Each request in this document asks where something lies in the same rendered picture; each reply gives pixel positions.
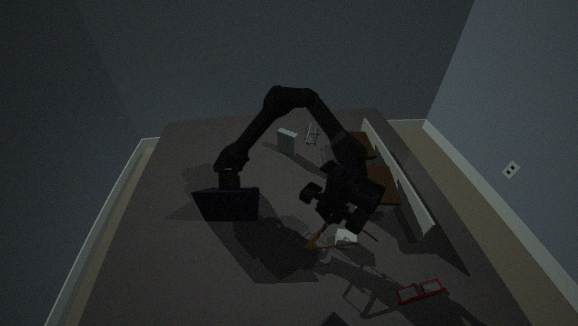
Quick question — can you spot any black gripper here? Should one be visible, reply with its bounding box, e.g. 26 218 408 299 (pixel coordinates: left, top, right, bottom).
299 182 370 235

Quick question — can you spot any grey flat panel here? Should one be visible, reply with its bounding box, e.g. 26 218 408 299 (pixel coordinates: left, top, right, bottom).
360 119 435 241

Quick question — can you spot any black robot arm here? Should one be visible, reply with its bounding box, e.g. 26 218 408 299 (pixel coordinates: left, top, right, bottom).
213 85 386 216

